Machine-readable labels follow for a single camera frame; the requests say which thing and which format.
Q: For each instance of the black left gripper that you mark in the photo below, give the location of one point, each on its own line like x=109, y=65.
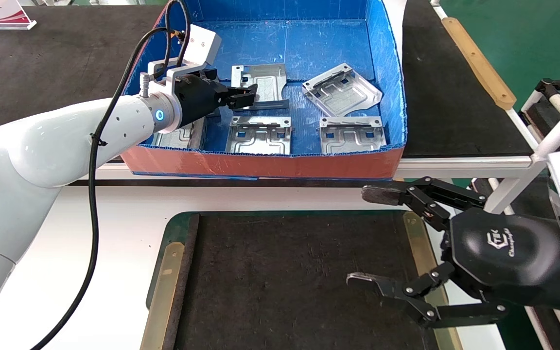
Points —
x=197, y=99

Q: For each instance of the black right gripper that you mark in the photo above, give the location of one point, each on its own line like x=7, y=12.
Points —
x=508, y=253

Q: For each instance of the blue cardboard box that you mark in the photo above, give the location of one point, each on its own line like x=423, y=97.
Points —
x=285, y=43

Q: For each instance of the brass mat strip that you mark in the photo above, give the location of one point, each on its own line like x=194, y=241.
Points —
x=166, y=287
x=418, y=243

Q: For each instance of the black work mat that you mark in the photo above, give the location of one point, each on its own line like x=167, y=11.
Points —
x=285, y=282
x=174, y=227

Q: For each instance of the narrow black table mat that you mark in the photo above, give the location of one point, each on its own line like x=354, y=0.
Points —
x=450, y=97

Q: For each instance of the black cart mat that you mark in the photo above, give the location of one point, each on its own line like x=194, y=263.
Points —
x=540, y=119

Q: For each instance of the wooden edge strip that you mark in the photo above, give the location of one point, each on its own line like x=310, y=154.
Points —
x=479, y=63

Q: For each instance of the large black table mat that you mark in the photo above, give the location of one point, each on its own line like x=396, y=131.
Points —
x=42, y=63

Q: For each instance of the black pipe connector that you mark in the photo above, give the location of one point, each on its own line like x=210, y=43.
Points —
x=547, y=87

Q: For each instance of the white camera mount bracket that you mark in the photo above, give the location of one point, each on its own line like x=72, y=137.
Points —
x=187, y=69

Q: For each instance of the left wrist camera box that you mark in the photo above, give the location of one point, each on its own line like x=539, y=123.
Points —
x=202, y=43

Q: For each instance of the white table edge rail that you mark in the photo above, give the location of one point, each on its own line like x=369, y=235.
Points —
x=455, y=167

